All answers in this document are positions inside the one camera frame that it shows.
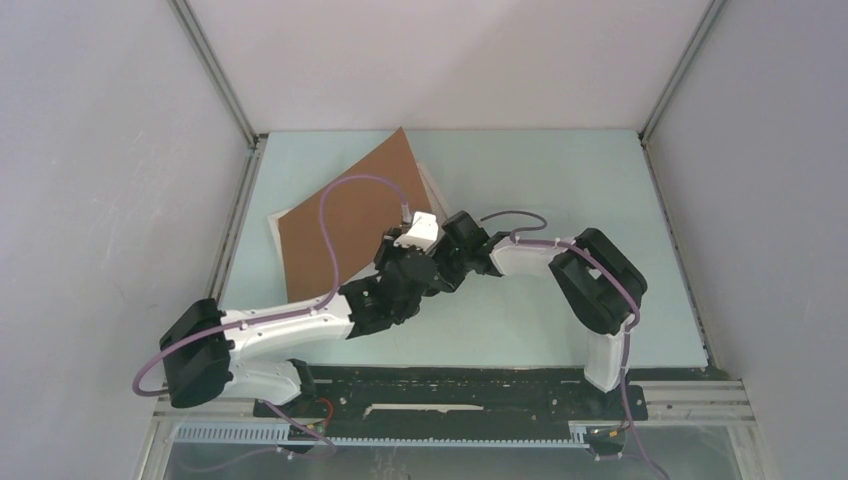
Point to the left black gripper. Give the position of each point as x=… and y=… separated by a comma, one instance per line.
x=388, y=248

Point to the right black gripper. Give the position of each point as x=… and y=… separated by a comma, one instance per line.
x=449, y=280

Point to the white picture frame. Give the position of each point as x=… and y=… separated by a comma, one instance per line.
x=438, y=203

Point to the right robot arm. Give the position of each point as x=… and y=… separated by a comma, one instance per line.
x=601, y=285

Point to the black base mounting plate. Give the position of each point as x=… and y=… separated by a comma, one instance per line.
x=495, y=423

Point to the left corner aluminium profile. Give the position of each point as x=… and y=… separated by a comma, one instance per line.
x=199, y=41

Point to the corner aluminium profile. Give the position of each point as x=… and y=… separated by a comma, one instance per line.
x=199, y=41
x=695, y=44

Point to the right corner aluminium profile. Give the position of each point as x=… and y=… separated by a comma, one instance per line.
x=695, y=44

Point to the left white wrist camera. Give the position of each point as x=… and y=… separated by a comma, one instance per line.
x=422, y=233

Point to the white toothed cable duct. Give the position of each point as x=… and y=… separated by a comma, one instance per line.
x=278, y=434

